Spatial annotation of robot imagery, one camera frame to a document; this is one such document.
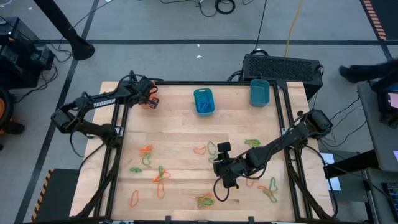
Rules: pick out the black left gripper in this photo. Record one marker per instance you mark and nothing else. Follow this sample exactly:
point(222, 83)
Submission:
point(144, 90)

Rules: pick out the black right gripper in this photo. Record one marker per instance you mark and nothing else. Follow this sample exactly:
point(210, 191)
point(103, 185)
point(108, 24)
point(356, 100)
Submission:
point(233, 168)

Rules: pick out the green rubber band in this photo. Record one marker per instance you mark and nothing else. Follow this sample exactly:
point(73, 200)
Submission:
point(206, 203)
point(249, 142)
point(269, 186)
point(208, 148)
point(146, 159)
point(136, 170)
point(202, 200)
point(257, 143)
point(160, 170)
point(212, 159)
point(271, 197)

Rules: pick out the blue rubber band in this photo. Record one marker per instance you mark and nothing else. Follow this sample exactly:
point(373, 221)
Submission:
point(207, 107)
point(202, 104)
point(205, 99)

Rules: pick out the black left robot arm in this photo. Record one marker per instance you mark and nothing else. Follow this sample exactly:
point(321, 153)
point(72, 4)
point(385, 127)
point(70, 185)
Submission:
point(102, 102)

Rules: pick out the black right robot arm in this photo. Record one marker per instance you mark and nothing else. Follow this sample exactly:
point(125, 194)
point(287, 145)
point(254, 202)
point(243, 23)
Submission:
point(280, 143)

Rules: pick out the orange plastic basket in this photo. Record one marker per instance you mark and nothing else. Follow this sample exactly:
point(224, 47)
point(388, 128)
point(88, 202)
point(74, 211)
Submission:
point(146, 106)

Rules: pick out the silver mounting plate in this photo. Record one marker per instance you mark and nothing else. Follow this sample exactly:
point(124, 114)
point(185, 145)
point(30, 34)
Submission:
point(119, 130)
point(286, 130)

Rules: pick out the light teal plastic basket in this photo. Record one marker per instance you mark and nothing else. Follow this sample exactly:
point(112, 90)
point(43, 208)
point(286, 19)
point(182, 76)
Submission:
point(196, 105)

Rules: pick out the dark teal plastic basket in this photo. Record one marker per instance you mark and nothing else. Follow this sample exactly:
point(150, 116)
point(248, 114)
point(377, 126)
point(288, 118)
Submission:
point(259, 93)

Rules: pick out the black stand pole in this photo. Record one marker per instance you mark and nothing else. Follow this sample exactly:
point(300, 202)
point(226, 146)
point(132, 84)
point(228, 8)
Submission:
point(62, 25)

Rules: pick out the black perforated computer case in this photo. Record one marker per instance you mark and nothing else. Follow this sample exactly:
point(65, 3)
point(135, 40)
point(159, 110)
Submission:
point(280, 71)

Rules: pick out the black equipment cart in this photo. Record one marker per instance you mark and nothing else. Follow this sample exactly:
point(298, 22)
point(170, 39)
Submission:
point(18, 53)

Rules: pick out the black desk beam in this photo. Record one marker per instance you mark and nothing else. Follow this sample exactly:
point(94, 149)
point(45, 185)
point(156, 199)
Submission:
point(351, 163)

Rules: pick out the black yellow-striped floor mat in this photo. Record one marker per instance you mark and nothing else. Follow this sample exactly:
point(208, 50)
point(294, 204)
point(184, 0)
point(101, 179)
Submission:
point(59, 196)

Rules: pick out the orange black machine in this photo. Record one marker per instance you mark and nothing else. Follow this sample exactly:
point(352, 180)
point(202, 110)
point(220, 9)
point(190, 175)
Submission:
point(3, 112)

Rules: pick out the dark grey desk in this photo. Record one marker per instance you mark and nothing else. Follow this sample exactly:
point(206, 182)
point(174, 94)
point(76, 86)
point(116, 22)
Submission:
point(376, 199)

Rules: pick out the black keyboard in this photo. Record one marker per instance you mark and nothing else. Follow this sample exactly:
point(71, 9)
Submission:
point(391, 196)

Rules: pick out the person's leg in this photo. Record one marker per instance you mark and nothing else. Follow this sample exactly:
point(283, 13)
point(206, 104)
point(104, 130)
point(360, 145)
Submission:
point(367, 70)

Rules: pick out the dark laptop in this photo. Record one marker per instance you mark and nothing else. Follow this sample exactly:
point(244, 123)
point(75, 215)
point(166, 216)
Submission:
point(388, 102)

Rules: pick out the black orange-striped floor mat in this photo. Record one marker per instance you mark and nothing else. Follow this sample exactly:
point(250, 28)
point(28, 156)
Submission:
point(382, 15)

